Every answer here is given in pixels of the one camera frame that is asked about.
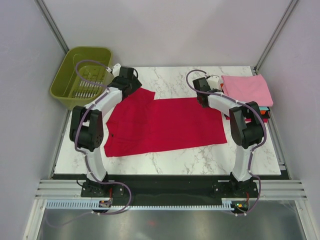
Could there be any aluminium frame post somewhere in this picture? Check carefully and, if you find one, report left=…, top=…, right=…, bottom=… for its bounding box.
left=250, top=0, right=300, bottom=76
left=34, top=0, right=69, bottom=54

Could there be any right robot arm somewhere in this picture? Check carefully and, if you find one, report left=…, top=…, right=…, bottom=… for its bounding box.
left=192, top=77, right=267, bottom=197

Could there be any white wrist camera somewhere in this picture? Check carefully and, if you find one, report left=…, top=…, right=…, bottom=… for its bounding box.
left=106, top=63, right=122, bottom=77
left=206, top=74, right=223, bottom=92

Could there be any olive green plastic basket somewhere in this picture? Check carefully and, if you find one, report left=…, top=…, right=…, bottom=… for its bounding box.
left=50, top=46, right=113, bottom=111

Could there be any pink folded t shirt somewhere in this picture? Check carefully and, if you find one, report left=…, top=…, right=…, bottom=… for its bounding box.
left=220, top=74, right=274, bottom=107

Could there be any aluminium frame post right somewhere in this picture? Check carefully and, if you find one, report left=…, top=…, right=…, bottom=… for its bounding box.
left=250, top=0, right=300, bottom=76

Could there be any white slotted cable duct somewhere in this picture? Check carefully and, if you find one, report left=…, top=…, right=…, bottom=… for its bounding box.
left=46, top=198, right=249, bottom=211

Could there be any red t shirt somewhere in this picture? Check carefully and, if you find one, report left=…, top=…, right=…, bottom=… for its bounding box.
left=104, top=88, right=227, bottom=157

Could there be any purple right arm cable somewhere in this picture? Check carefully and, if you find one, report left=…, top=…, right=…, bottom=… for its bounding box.
left=186, top=69, right=267, bottom=217

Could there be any magenta folded t shirt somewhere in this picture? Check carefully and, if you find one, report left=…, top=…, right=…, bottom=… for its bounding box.
left=225, top=116, right=269, bottom=123

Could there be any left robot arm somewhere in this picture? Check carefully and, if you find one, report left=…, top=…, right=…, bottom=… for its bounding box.
left=69, top=64, right=142, bottom=197

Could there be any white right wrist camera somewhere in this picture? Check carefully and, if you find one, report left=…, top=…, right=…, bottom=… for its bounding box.
left=206, top=74, right=223, bottom=92

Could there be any aluminium front rail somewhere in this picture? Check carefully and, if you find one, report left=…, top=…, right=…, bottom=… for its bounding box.
left=36, top=175, right=307, bottom=200

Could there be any aluminium frame post left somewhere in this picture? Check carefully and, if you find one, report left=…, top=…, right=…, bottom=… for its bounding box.
left=34, top=0, right=69, bottom=54

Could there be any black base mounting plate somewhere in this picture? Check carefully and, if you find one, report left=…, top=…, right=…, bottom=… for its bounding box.
left=51, top=174, right=291, bottom=207

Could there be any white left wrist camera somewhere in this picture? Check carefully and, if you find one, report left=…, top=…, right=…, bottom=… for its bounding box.
left=106, top=63, right=122, bottom=77

